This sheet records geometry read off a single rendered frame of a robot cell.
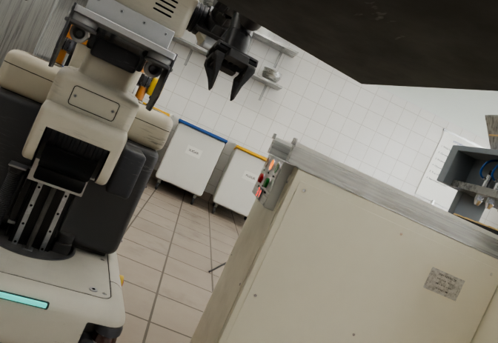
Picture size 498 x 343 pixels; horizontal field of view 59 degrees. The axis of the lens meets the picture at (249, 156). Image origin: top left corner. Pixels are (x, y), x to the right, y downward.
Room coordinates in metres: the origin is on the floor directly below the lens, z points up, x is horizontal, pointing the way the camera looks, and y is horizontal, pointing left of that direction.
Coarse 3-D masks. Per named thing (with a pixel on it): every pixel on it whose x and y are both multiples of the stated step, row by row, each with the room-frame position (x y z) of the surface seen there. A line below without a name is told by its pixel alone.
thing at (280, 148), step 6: (276, 138) 1.46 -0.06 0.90; (270, 144) 1.49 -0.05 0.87; (276, 144) 1.46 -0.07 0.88; (282, 144) 1.47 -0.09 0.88; (288, 144) 1.47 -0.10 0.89; (270, 150) 1.46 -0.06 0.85; (276, 150) 1.47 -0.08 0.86; (282, 150) 1.47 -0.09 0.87; (288, 150) 1.47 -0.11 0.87; (276, 156) 1.47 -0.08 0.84; (282, 156) 1.47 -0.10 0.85
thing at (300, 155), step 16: (288, 160) 1.18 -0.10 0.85; (304, 160) 1.18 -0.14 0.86; (320, 160) 1.19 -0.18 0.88; (336, 160) 1.19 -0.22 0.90; (320, 176) 1.19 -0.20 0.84; (336, 176) 1.20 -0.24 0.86; (352, 176) 1.20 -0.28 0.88; (368, 176) 1.21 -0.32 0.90; (368, 192) 1.21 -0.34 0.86; (384, 192) 1.22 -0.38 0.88; (400, 192) 1.23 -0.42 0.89; (400, 208) 1.23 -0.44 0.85; (416, 208) 1.24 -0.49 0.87; (432, 208) 1.24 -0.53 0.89; (432, 224) 1.25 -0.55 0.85; (448, 224) 1.25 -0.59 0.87; (464, 224) 1.26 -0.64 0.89; (464, 240) 1.26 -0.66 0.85; (480, 240) 1.27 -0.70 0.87; (496, 240) 1.28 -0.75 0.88; (496, 256) 1.28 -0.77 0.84
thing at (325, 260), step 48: (288, 192) 1.17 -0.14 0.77; (336, 192) 1.19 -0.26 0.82; (240, 240) 1.44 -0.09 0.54; (288, 240) 1.18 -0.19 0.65; (336, 240) 1.20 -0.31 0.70; (384, 240) 1.22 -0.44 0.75; (432, 240) 1.24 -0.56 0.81; (240, 288) 1.19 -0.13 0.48; (288, 288) 1.19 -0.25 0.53; (336, 288) 1.21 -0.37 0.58; (384, 288) 1.23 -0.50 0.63; (432, 288) 1.25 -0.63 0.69; (480, 288) 1.27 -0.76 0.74; (240, 336) 1.18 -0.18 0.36; (288, 336) 1.20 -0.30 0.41; (336, 336) 1.22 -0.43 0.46; (384, 336) 1.24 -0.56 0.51; (432, 336) 1.26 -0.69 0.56
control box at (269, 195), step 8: (272, 160) 1.36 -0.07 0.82; (280, 160) 1.26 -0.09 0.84; (264, 168) 1.42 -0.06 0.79; (272, 168) 1.31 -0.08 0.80; (280, 168) 1.22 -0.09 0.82; (288, 168) 1.22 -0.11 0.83; (264, 176) 1.37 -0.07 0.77; (272, 176) 1.26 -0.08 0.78; (280, 176) 1.22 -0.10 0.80; (288, 176) 1.22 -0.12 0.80; (256, 184) 1.42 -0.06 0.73; (272, 184) 1.22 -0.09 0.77; (280, 184) 1.22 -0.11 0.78; (256, 192) 1.36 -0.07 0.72; (264, 192) 1.28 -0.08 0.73; (272, 192) 1.22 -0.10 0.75; (280, 192) 1.22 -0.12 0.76; (264, 200) 1.24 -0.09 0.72; (272, 200) 1.22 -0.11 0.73; (272, 208) 1.22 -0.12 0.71
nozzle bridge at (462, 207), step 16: (448, 160) 1.78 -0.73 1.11; (464, 160) 1.76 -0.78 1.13; (480, 160) 1.73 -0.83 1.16; (448, 176) 1.75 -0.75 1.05; (464, 176) 1.76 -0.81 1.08; (480, 176) 1.69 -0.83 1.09; (496, 176) 1.61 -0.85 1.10; (464, 192) 1.76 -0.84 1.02; (480, 192) 1.58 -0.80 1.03; (496, 192) 1.50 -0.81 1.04; (464, 208) 1.78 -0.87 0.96; (480, 208) 1.79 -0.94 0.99; (496, 208) 1.83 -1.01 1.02
